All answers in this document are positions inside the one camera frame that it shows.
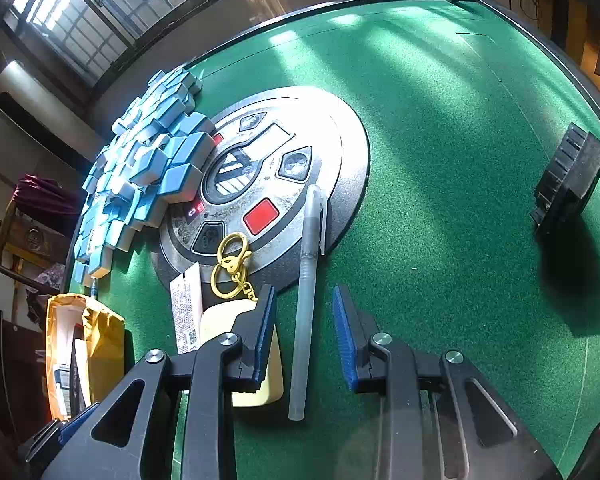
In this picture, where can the mahjong table control panel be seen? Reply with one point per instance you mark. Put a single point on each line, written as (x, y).
(325, 130)

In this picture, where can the white printed tube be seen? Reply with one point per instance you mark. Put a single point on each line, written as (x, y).
(186, 310)

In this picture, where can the gold keyring clasp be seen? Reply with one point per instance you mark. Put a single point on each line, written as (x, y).
(228, 261)

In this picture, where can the black ribbed plastic part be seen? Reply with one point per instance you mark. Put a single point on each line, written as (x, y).
(575, 175)

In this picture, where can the white foam box yellow tape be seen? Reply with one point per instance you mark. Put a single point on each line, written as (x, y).
(102, 360)

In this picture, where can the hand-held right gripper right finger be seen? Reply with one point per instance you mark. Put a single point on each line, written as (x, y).
(342, 340)

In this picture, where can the dark red cloth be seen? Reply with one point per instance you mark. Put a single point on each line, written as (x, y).
(47, 195)

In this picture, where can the frosted white capped pen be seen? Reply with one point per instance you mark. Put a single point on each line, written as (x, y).
(305, 310)

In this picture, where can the patterned cloth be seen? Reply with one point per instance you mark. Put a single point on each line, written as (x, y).
(50, 285)

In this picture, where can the barred window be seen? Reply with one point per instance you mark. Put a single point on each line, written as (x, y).
(80, 25)

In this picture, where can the pile of blue mahjong tiles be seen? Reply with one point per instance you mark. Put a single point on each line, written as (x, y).
(145, 175)

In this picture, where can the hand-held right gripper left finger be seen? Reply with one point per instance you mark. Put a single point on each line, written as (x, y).
(265, 340)

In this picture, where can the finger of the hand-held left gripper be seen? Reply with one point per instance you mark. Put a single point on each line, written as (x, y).
(77, 425)

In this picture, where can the carved wooden chair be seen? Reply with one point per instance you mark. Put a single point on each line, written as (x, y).
(32, 237)

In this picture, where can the white standing air conditioner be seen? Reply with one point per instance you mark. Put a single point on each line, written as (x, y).
(25, 95)

